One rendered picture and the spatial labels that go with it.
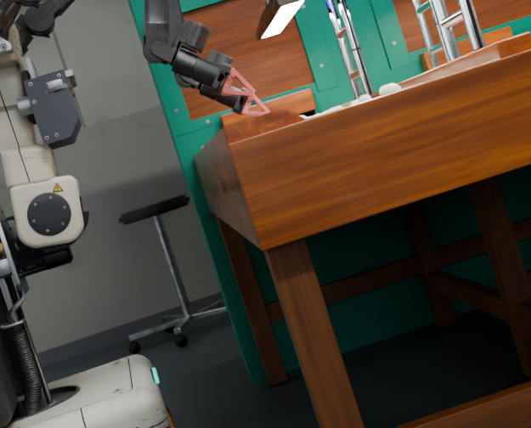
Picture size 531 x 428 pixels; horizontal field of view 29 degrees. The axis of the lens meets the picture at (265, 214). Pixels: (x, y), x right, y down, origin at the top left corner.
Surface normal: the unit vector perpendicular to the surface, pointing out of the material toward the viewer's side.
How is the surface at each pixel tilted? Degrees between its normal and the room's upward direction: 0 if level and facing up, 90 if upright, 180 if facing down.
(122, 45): 90
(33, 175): 90
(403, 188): 90
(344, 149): 90
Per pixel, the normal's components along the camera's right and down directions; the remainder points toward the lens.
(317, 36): 0.09, 0.04
